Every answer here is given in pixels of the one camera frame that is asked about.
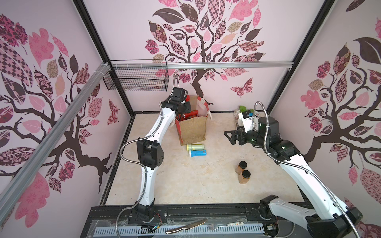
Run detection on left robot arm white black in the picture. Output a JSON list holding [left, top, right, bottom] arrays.
[[137, 87, 191, 220]]

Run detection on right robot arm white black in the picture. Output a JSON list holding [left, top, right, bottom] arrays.
[[224, 116, 363, 238]]

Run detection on burlap tote bag red trim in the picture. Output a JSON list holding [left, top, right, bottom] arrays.
[[175, 95, 212, 146]]

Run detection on left flexible metal conduit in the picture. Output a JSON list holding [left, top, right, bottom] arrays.
[[115, 69, 181, 238]]

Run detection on flexible metal conduit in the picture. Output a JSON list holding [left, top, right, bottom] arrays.
[[254, 101, 360, 238], [115, 69, 181, 238]]

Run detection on spice jar black lid upper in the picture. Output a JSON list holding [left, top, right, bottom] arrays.
[[235, 161, 247, 175]]

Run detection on spice jar black lid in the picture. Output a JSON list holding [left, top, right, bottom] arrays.
[[235, 161, 247, 175], [238, 170, 251, 184]]

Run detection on floral placemat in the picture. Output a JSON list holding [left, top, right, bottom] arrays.
[[234, 109, 243, 127]]

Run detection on white radish toy green leaves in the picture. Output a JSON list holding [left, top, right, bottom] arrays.
[[239, 106, 247, 113]]

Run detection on right flexible metal conduit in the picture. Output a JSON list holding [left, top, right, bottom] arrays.
[[254, 101, 360, 238]]

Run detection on spice jar black lid lower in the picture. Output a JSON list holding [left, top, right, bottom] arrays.
[[238, 170, 251, 184]]

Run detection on green flashlight near bag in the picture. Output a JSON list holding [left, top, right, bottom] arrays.
[[186, 144, 204, 151]]

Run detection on table knife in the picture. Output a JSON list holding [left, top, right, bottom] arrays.
[[165, 219, 208, 234]]

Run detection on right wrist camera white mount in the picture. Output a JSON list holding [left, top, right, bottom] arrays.
[[238, 111, 254, 132]]

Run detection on black wire wall basket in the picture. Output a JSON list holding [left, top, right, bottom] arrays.
[[103, 59, 169, 92]]

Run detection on back aluminium frame bar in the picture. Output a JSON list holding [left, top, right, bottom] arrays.
[[112, 60, 293, 69]]

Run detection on aluminium frame bar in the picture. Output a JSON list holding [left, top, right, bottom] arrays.
[[112, 60, 293, 69], [1, 62, 110, 222]]

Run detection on white slotted cable duct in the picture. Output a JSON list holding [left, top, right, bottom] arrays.
[[93, 223, 265, 238]]

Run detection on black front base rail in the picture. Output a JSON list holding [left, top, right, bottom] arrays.
[[89, 203, 325, 224]]

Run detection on left aluminium frame bar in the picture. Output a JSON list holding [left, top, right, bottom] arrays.
[[1, 62, 110, 222]]

